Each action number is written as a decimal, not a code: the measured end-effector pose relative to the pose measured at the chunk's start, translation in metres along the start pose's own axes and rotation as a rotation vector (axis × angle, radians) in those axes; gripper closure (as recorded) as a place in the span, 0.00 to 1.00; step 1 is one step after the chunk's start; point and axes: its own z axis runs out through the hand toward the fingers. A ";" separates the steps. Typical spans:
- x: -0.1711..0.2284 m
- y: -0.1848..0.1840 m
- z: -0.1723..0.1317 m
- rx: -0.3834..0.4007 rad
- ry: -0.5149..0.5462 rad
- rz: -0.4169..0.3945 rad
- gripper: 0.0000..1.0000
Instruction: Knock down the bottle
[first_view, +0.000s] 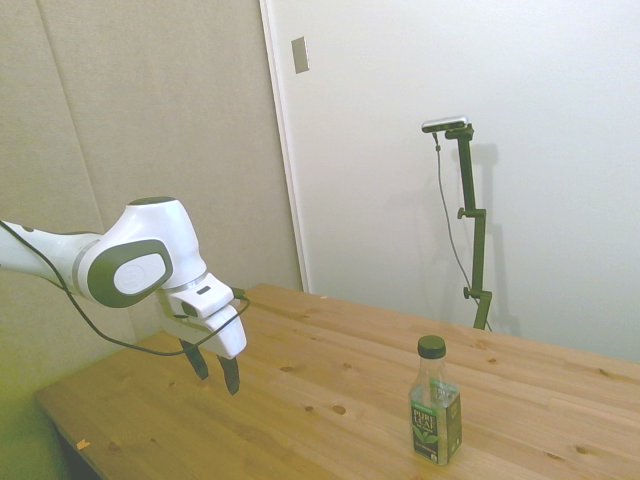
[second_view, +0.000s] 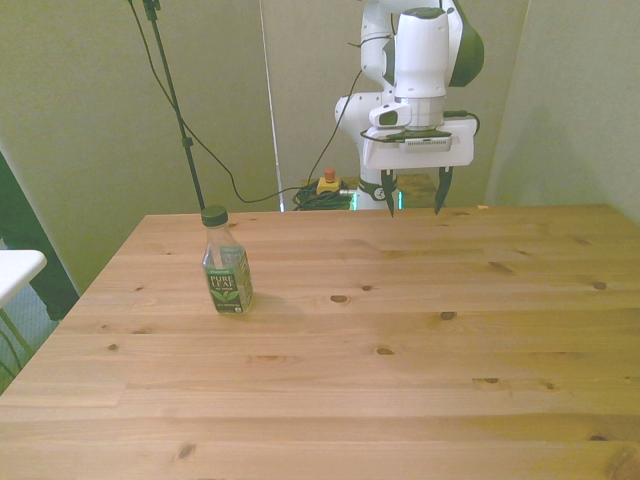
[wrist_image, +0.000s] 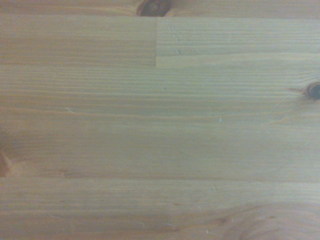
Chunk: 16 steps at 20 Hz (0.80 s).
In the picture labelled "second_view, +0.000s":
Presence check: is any coiled black cable bundle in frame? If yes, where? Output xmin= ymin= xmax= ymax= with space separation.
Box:
xmin=291 ymin=182 xmax=359 ymax=212

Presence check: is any white side table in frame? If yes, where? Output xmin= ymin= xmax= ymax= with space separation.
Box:
xmin=0 ymin=249 xmax=48 ymax=307

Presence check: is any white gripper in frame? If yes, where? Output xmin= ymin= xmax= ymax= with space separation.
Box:
xmin=361 ymin=116 xmax=476 ymax=219

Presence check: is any yellow emergency stop button box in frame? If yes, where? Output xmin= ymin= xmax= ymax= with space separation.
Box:
xmin=317 ymin=168 xmax=342 ymax=197

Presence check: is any clear Pure Leaf tea bottle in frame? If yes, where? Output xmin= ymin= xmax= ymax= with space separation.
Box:
xmin=200 ymin=205 xmax=255 ymax=316

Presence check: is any dark green leaning panel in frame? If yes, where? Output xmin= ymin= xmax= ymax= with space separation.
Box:
xmin=0 ymin=149 xmax=82 ymax=322

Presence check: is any long black hanging cable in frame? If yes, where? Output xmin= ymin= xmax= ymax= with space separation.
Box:
xmin=123 ymin=0 xmax=364 ymax=205

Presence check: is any white vertical wall strip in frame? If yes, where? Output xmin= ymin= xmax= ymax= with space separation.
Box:
xmin=258 ymin=0 xmax=288 ymax=213

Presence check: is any black camera stand pole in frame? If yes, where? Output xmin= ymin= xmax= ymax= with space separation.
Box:
xmin=142 ymin=0 xmax=209 ymax=214

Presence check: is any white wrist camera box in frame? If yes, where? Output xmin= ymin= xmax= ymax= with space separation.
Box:
xmin=368 ymin=103 xmax=412 ymax=129

